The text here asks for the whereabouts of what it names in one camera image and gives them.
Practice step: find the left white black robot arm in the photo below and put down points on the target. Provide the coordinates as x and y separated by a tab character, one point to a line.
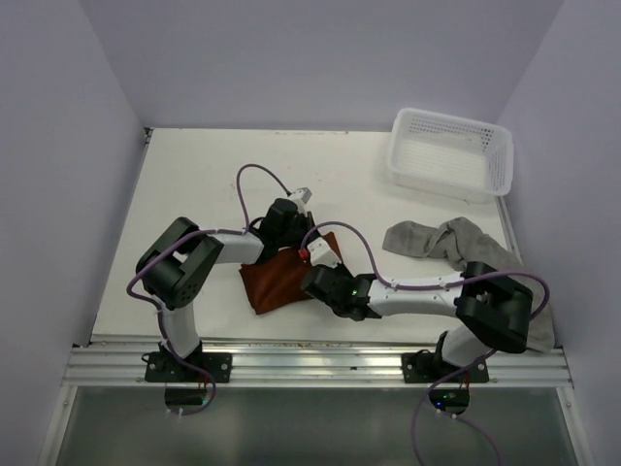
173	271

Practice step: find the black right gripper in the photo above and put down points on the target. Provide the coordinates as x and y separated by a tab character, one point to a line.
340	268

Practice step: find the rust brown towel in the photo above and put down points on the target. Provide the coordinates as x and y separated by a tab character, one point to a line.
277	283

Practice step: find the white perforated plastic basket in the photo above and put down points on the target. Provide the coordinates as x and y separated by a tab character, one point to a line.
453	156

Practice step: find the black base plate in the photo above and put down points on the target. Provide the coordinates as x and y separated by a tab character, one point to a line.
218	366
426	366

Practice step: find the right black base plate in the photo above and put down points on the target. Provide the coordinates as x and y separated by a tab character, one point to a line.
426	366

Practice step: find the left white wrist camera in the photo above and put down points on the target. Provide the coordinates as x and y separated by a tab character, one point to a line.
300	196

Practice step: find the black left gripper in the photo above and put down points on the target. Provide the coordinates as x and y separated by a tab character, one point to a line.
305	218

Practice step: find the aluminium mounting rail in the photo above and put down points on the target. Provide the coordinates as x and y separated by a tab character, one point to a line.
307	365

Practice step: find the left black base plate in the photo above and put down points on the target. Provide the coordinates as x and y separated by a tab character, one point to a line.
218	366

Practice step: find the grey towel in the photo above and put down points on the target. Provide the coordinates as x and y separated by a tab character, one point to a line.
457	241

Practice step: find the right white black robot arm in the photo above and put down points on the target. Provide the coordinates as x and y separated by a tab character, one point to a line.
494	311

